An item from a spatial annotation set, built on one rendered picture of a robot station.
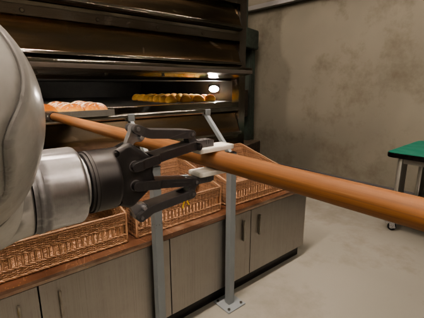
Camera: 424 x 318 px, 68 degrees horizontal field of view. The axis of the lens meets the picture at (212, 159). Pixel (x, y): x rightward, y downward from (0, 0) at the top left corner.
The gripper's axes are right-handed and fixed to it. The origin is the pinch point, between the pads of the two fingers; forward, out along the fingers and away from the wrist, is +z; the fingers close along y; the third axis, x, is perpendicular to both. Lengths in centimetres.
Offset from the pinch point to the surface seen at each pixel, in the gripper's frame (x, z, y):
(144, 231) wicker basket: -94, 36, 59
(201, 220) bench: -90, 70, 61
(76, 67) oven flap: -128, 22, -20
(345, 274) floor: -53, 171, 118
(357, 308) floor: -31, 143, 119
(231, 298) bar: -82, 87, 115
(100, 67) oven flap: -128, 34, -20
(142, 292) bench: -88, 32, 88
